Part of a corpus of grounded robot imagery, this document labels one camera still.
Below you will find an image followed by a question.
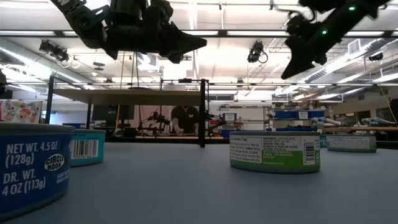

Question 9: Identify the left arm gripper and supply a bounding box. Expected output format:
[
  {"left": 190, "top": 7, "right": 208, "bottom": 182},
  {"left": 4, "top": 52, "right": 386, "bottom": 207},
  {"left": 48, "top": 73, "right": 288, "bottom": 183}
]
[{"left": 104, "top": 14, "right": 208, "bottom": 60}]

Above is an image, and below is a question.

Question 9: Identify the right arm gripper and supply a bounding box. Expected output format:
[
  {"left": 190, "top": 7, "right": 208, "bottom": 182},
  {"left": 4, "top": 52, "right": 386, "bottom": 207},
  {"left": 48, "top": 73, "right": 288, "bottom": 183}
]
[{"left": 280, "top": 17, "right": 349, "bottom": 80}]

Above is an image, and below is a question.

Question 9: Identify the rack with blue bins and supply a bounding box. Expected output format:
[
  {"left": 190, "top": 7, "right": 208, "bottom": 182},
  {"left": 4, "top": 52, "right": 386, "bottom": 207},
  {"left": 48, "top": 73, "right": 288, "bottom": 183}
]
[{"left": 272, "top": 108, "right": 326, "bottom": 132}]

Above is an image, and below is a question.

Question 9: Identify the person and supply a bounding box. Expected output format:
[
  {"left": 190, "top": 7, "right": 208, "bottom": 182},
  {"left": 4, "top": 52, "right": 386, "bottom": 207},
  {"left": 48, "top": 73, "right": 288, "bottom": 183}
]
[{"left": 170, "top": 105, "right": 200, "bottom": 136}]

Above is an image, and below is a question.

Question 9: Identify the overhead LED light bar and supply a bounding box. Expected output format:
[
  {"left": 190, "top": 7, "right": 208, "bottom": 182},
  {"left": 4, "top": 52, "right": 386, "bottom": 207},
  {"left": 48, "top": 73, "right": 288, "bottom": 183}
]
[{"left": 0, "top": 29, "right": 398, "bottom": 39}]

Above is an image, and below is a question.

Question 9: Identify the wooden workbench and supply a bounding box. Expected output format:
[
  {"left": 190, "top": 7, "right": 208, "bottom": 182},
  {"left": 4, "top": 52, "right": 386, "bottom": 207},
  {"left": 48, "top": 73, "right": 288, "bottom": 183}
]
[{"left": 322, "top": 126, "right": 398, "bottom": 134}]

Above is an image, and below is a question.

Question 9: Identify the dark monitor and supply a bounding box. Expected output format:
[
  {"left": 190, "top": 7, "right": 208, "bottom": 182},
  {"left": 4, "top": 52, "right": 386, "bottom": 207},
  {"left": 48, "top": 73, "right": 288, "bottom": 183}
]
[{"left": 91, "top": 104, "right": 136, "bottom": 128}]

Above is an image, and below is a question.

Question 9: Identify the black ceiling light device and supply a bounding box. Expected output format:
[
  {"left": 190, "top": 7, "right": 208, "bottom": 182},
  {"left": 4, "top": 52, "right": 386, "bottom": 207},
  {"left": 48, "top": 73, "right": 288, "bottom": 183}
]
[{"left": 38, "top": 39, "right": 70, "bottom": 63}]

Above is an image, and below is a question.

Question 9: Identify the teal label tuna can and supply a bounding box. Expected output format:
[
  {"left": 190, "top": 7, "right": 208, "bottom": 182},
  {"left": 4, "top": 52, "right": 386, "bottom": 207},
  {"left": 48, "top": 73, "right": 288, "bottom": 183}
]
[{"left": 70, "top": 128, "right": 106, "bottom": 168}]

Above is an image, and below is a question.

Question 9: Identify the blue table mat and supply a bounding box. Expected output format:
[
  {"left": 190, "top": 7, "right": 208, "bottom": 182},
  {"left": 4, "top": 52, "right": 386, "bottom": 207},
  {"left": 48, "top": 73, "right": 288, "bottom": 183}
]
[{"left": 0, "top": 141, "right": 398, "bottom": 224}]

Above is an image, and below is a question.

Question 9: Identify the floral pattern box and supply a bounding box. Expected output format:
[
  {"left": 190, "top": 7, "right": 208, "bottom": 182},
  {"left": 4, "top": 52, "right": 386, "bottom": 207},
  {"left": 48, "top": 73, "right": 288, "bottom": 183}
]
[{"left": 0, "top": 99, "right": 44, "bottom": 124}]

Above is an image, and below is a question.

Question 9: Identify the dark blue label tuna can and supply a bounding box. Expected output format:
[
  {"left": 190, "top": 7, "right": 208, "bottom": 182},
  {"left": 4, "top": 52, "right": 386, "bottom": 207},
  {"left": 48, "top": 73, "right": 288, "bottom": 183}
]
[{"left": 0, "top": 122, "right": 76, "bottom": 222}]

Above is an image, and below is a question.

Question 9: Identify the round black ceiling camera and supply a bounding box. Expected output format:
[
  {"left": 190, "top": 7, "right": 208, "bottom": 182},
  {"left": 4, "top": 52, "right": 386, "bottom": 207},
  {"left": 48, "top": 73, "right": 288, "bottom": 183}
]
[{"left": 170, "top": 53, "right": 185, "bottom": 65}]

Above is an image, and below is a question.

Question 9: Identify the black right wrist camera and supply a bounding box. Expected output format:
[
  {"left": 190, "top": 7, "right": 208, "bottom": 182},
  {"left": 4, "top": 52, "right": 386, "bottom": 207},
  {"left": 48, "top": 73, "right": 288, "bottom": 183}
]
[{"left": 285, "top": 14, "right": 312, "bottom": 35}]

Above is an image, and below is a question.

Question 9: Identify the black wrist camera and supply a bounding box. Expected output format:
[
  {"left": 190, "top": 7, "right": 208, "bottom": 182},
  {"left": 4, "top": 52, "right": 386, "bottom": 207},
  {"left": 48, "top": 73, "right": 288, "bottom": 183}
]
[
  {"left": 109, "top": 0, "right": 174, "bottom": 20},
  {"left": 285, "top": 14, "right": 312, "bottom": 35}
]

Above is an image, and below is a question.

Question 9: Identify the black hanging camera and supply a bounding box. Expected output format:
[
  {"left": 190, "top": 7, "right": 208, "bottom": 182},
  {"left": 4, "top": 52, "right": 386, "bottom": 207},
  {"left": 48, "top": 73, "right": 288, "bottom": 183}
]
[{"left": 246, "top": 39, "right": 269, "bottom": 65}]

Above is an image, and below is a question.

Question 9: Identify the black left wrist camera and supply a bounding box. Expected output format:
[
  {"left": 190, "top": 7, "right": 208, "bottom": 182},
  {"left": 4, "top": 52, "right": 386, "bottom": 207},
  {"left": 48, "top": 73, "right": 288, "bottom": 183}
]
[{"left": 109, "top": 0, "right": 174, "bottom": 20}]

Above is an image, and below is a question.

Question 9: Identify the wooden shelf with black frame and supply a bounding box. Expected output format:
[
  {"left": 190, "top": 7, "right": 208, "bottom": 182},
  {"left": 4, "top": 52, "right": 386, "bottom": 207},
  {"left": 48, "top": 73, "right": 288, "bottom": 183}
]
[{"left": 45, "top": 75, "right": 210, "bottom": 149}]

